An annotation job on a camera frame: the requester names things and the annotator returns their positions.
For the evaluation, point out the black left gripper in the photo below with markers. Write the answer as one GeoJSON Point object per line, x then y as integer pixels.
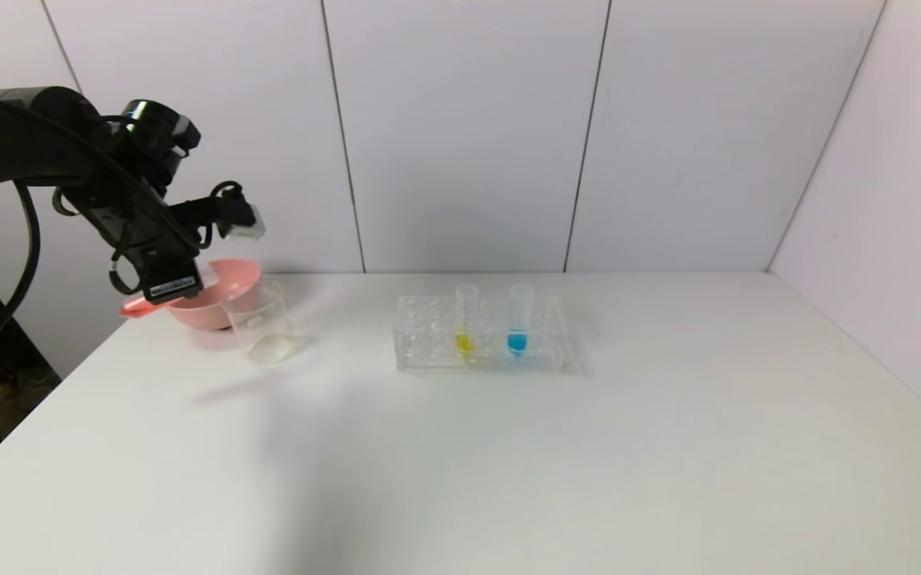
{"type": "Point", "coordinates": [172, 286]}

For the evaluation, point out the red pigment test tube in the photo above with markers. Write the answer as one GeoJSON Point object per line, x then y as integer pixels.
{"type": "Point", "coordinates": [136, 307]}

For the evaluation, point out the yellow pigment test tube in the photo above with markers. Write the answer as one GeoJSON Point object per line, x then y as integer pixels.
{"type": "Point", "coordinates": [466, 343]}

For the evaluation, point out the orange and black left arm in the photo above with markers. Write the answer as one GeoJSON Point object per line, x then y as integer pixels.
{"type": "Point", "coordinates": [21, 140]}

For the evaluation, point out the clear glass beaker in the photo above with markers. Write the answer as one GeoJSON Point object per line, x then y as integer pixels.
{"type": "Point", "coordinates": [268, 343]}

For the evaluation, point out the clear plastic test tube rack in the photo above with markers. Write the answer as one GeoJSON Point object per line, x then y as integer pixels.
{"type": "Point", "coordinates": [428, 335]}

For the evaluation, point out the blue pigment test tube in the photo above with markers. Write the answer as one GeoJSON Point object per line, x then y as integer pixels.
{"type": "Point", "coordinates": [517, 343]}

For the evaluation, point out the pink bowl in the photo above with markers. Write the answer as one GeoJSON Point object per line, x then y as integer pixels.
{"type": "Point", "coordinates": [204, 311]}

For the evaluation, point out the black background furniture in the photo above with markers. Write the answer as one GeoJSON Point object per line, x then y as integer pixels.
{"type": "Point", "coordinates": [25, 351]}

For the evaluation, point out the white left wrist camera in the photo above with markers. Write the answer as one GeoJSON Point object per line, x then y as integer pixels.
{"type": "Point", "coordinates": [244, 233]}

